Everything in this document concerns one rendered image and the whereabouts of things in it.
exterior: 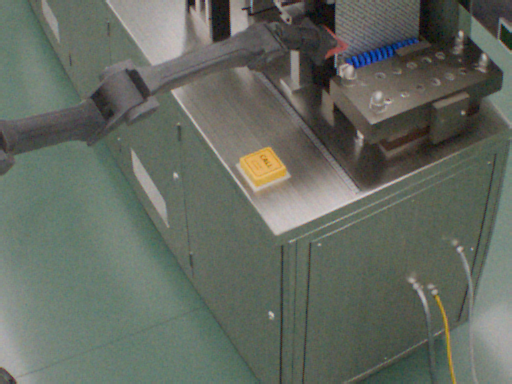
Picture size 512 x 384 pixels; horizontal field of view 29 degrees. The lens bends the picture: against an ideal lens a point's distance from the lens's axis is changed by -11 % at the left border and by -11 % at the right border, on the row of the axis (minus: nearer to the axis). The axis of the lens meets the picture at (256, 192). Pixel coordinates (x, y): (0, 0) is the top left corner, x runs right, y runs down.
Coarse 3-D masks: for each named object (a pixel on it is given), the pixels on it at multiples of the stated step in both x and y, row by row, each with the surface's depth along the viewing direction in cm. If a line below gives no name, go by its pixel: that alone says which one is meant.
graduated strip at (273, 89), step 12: (264, 72) 249; (264, 84) 246; (276, 96) 244; (288, 108) 241; (300, 120) 238; (312, 132) 236; (324, 144) 234; (324, 156) 231; (336, 168) 229; (348, 180) 227
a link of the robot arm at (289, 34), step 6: (270, 24) 218; (276, 24) 217; (282, 24) 217; (288, 24) 218; (276, 30) 216; (282, 30) 215; (288, 30) 216; (294, 30) 217; (282, 36) 215; (288, 36) 216; (294, 36) 217; (300, 36) 218; (282, 42) 216; (288, 42) 217; (294, 42) 218; (288, 48) 219; (294, 48) 219
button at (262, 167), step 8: (256, 152) 229; (264, 152) 229; (272, 152) 229; (240, 160) 228; (248, 160) 227; (256, 160) 227; (264, 160) 227; (272, 160) 227; (248, 168) 226; (256, 168) 226; (264, 168) 226; (272, 168) 226; (280, 168) 226; (248, 176) 227; (256, 176) 225; (264, 176) 225; (272, 176) 226; (280, 176) 227; (256, 184) 225
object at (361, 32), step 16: (368, 0) 223; (384, 0) 225; (400, 0) 228; (416, 0) 230; (336, 16) 222; (352, 16) 224; (368, 16) 227; (384, 16) 229; (400, 16) 232; (416, 16) 234; (336, 32) 226; (352, 32) 228; (368, 32) 230; (384, 32) 233; (400, 32) 235; (416, 32) 238; (352, 48) 231; (368, 48) 234; (336, 64) 233
